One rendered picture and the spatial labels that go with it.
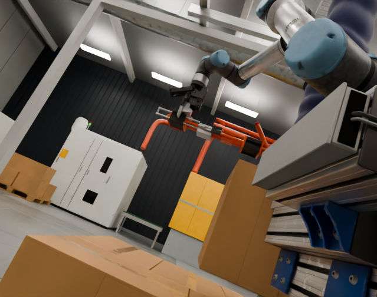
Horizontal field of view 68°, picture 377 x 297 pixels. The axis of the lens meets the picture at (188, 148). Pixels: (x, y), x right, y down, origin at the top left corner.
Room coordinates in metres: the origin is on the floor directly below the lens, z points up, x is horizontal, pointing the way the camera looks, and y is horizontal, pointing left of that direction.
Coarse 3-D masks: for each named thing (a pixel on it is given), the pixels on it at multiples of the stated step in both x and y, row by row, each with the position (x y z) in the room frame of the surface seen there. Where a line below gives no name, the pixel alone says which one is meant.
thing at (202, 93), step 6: (192, 84) 1.19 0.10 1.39; (198, 84) 1.17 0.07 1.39; (198, 90) 1.19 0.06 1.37; (204, 90) 1.18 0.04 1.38; (192, 96) 1.17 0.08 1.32; (198, 96) 1.16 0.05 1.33; (204, 96) 1.19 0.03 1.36; (192, 102) 1.17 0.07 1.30; (198, 102) 1.18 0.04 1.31; (192, 108) 1.22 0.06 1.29; (198, 108) 1.20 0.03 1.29
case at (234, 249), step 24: (240, 168) 0.96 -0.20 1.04; (240, 192) 0.96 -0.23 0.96; (264, 192) 0.95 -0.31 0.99; (216, 216) 1.08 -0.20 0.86; (240, 216) 0.96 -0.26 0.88; (264, 216) 0.95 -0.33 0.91; (216, 240) 0.96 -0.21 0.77; (240, 240) 0.95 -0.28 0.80; (216, 264) 0.96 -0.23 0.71; (240, 264) 0.95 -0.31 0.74; (264, 264) 0.94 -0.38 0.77; (264, 288) 0.94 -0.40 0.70
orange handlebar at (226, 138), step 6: (168, 114) 1.19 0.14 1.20; (186, 120) 1.17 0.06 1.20; (186, 126) 1.21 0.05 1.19; (216, 138) 1.20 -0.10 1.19; (222, 138) 1.15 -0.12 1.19; (228, 138) 1.14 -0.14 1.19; (234, 138) 1.13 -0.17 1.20; (228, 144) 1.19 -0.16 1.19; (234, 144) 1.18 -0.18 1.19; (240, 144) 1.17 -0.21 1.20; (264, 150) 1.11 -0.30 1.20
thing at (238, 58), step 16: (80, 0) 5.90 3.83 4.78; (128, 0) 5.60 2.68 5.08; (128, 16) 5.77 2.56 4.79; (176, 16) 5.53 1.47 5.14; (160, 32) 5.81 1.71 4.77; (176, 32) 5.63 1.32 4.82; (208, 48) 5.66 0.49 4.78; (224, 48) 5.51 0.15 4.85; (240, 64) 5.73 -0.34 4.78; (288, 80) 5.56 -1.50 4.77
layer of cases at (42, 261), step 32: (32, 256) 1.04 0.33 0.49; (64, 256) 1.03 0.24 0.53; (96, 256) 1.18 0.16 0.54; (128, 256) 1.50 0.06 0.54; (0, 288) 1.05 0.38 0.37; (32, 288) 1.04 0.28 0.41; (64, 288) 1.02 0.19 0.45; (96, 288) 1.01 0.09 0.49; (128, 288) 0.99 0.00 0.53; (160, 288) 1.11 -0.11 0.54; (192, 288) 1.39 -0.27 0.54; (224, 288) 1.86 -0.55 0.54
